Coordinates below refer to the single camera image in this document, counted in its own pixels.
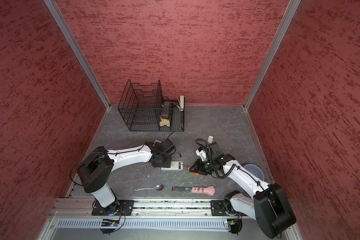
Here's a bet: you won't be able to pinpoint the yellow black brush in basket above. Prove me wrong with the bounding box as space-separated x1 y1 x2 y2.
159 102 171 127

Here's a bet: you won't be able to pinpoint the wooden sticks in basket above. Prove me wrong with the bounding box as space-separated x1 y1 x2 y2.
178 96 185 111

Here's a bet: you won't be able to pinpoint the pink cat paw spatula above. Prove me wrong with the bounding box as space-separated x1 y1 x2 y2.
171 186 216 196

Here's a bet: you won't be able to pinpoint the metal spoon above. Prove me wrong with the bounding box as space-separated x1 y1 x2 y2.
135 184 164 192

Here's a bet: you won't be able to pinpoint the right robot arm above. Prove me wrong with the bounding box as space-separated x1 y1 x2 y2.
189 139 297 239

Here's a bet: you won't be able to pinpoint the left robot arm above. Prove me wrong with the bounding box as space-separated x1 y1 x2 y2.
75 138 176 209

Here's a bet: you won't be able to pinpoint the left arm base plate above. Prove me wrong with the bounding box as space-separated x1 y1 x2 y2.
92 200 135 216

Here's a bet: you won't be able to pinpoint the black wire basket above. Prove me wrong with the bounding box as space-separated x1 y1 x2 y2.
118 80 185 132

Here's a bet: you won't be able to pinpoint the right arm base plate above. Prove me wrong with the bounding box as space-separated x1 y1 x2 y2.
210 199 255 218

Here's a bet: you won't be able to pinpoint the grey white remote control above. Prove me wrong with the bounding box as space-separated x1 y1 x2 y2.
161 161 184 171

